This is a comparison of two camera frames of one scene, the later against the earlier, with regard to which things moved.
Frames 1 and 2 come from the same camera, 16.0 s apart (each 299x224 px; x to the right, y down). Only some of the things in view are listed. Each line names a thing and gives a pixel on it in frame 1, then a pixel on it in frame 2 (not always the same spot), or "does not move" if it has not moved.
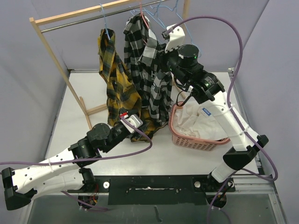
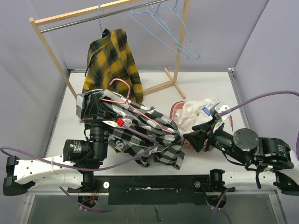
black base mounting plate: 157,190 does not move
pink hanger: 141,14 → 126,101
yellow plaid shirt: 124,104 → 108,61
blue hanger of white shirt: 149,13 → 164,28
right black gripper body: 168,61 → 219,139
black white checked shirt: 150,66 → 143,133
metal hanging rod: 104,15 does not move
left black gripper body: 135,135 → 99,116
